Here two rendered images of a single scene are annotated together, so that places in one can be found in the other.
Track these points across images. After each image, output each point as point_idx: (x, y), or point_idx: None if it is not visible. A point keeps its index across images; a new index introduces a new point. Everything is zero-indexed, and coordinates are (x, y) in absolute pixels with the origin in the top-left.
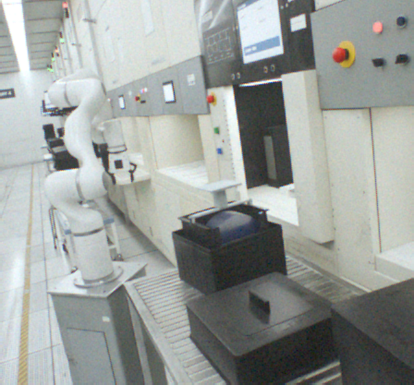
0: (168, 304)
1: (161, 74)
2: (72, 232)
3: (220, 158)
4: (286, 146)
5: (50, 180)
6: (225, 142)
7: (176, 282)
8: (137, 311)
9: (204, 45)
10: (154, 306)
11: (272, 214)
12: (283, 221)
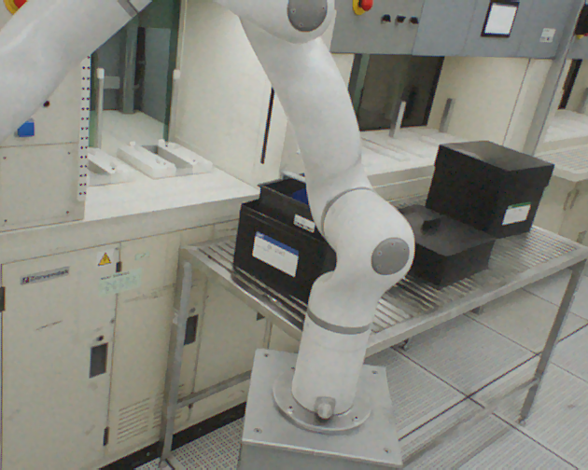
0: (385, 308)
1: None
2: (371, 321)
3: (7, 146)
4: None
5: (409, 225)
6: (57, 105)
7: None
8: (403, 336)
9: None
10: (395, 317)
11: (186, 204)
12: (214, 202)
